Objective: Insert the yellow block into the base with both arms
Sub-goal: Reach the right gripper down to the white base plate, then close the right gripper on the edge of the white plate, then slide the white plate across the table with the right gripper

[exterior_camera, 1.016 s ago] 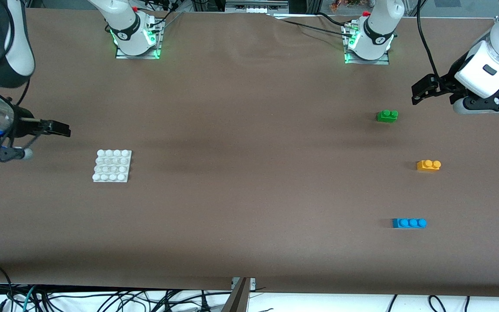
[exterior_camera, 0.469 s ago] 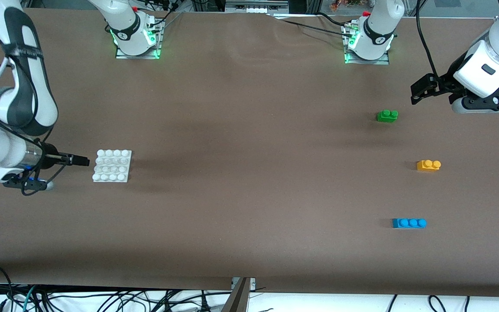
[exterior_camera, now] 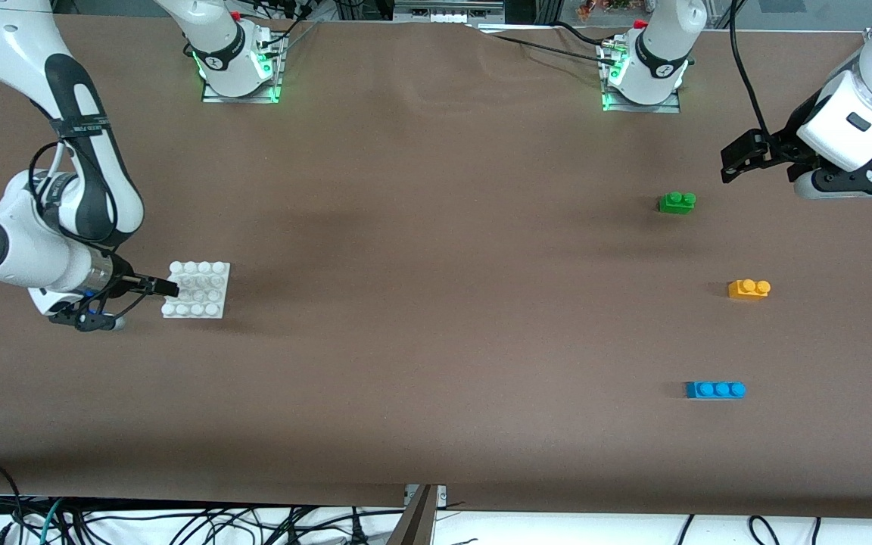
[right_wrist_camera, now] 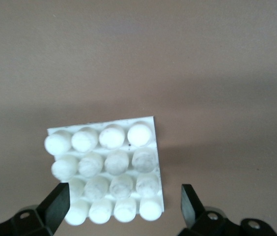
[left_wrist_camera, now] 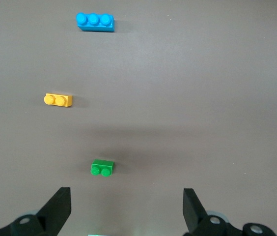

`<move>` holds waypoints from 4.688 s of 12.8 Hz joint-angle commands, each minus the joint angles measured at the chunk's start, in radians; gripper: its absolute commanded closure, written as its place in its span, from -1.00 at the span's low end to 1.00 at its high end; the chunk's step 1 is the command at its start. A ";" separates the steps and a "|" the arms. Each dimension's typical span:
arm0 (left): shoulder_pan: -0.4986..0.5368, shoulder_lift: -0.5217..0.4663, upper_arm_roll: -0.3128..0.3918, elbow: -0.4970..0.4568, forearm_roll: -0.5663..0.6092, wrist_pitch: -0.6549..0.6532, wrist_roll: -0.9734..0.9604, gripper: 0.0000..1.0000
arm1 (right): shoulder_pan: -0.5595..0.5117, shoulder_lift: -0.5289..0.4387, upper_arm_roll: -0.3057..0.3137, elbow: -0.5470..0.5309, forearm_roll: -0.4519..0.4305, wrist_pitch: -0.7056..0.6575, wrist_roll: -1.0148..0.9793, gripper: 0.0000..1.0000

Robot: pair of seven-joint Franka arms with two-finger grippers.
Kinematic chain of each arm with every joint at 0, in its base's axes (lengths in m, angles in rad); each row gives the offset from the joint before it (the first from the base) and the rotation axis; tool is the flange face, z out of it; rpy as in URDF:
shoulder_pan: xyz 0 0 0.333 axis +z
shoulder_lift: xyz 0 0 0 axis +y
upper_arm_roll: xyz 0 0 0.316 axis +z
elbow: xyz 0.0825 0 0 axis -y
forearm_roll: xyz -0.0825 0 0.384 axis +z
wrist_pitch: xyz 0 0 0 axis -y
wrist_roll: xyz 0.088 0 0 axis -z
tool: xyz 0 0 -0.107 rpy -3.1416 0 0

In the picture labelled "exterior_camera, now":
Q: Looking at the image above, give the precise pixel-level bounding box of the black cable bundle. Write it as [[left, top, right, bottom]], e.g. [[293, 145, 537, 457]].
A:
[[251, 0, 323, 58]]

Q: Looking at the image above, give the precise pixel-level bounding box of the orange colourful clutter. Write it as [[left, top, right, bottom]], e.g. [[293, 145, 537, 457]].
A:
[[576, 0, 637, 20]]

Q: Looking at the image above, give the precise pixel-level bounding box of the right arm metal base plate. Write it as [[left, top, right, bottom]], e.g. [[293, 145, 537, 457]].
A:
[[201, 30, 285, 104]]

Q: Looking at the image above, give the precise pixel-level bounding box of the teal cable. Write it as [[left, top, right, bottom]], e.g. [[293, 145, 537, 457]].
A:
[[39, 498, 66, 545]]

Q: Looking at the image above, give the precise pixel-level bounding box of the dark slanted post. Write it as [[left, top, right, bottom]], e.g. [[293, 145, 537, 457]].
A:
[[385, 484, 438, 545]]

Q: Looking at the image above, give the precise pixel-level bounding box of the short curved black cable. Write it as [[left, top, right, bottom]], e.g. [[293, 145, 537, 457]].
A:
[[553, 21, 608, 46]]

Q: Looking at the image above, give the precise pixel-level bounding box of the tangle of black cables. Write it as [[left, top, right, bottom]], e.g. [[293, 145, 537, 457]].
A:
[[0, 500, 406, 545]]

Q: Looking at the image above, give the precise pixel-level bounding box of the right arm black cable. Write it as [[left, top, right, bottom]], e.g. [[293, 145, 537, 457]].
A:
[[27, 140, 116, 252]]

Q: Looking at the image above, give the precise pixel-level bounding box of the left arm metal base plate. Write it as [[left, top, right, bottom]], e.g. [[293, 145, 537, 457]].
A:
[[601, 42, 681, 114]]

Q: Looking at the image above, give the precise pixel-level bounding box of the blue three-stud block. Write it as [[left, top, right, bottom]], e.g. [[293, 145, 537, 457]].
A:
[[685, 381, 747, 400]]

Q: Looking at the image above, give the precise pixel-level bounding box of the brown table cover sheet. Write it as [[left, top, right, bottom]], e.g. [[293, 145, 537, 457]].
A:
[[0, 14, 872, 520]]

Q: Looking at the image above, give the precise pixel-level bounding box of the long black cable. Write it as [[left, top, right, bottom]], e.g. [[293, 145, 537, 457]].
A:
[[478, 30, 615, 65]]

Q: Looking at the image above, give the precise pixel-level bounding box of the black u-shaped cable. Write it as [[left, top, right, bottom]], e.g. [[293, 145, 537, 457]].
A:
[[749, 516, 783, 545]]

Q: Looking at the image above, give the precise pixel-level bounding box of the aluminium frame bar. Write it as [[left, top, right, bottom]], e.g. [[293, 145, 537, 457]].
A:
[[393, 0, 506, 23]]

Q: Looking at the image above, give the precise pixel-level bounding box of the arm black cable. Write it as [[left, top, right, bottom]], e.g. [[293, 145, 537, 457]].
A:
[[27, 140, 116, 252], [727, 0, 774, 145]]

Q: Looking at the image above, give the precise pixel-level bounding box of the white studded base plate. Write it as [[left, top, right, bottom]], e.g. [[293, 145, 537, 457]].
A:
[[161, 260, 232, 319]]

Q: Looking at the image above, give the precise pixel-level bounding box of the silver metal bracket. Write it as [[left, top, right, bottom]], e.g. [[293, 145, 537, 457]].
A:
[[403, 484, 448, 506]]

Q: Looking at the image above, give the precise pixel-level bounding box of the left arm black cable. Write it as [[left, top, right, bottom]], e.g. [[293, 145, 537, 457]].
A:
[[727, 0, 774, 145]]

